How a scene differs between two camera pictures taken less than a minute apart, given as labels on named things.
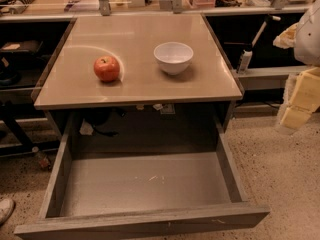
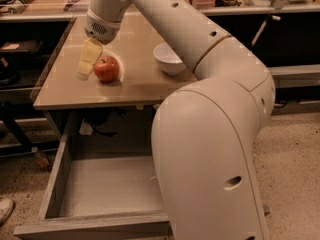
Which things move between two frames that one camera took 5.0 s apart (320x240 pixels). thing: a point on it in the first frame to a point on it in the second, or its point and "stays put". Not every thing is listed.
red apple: x=106 y=68 stays put
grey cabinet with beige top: x=146 y=77 stays put
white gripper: x=308 y=39 to x=101 y=29
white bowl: x=173 y=57 stays put
